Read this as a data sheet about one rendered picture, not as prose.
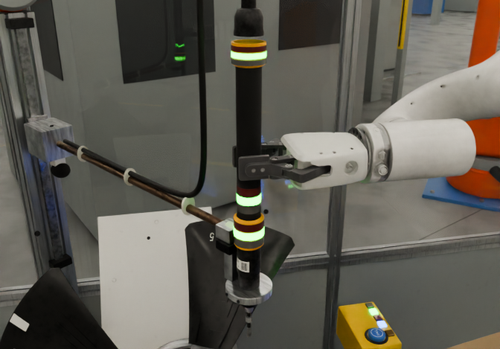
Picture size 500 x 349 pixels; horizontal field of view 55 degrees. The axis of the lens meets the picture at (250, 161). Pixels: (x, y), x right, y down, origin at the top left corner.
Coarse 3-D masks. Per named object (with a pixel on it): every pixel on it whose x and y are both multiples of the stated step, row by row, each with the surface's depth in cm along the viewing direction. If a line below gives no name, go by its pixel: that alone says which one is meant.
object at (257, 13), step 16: (256, 0) 57; (240, 16) 57; (256, 16) 56; (240, 32) 57; (256, 32) 57; (240, 256) 69; (256, 256) 69; (240, 272) 70; (256, 272) 70; (256, 288) 71; (256, 304) 73
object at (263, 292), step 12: (216, 228) 72; (228, 228) 70; (216, 240) 72; (228, 240) 70; (228, 252) 70; (228, 264) 72; (228, 276) 73; (264, 276) 74; (228, 288) 71; (240, 288) 71; (264, 288) 71; (240, 300) 69; (252, 300) 69; (264, 300) 70
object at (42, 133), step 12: (36, 120) 110; (48, 120) 111; (36, 132) 104; (48, 132) 104; (60, 132) 106; (72, 132) 108; (36, 144) 106; (48, 144) 104; (36, 156) 108; (48, 156) 105; (60, 156) 107
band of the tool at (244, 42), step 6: (234, 42) 58; (240, 42) 61; (246, 42) 61; (252, 42) 61; (258, 42) 61; (264, 42) 58; (240, 66) 58; (246, 66) 58; (252, 66) 58; (258, 66) 59
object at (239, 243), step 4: (236, 240) 68; (240, 240) 67; (256, 240) 67; (260, 240) 68; (236, 244) 68; (240, 244) 67; (244, 244) 67; (248, 244) 67; (252, 244) 67; (256, 244) 67; (260, 244) 68; (244, 248) 67; (248, 248) 67; (252, 248) 67
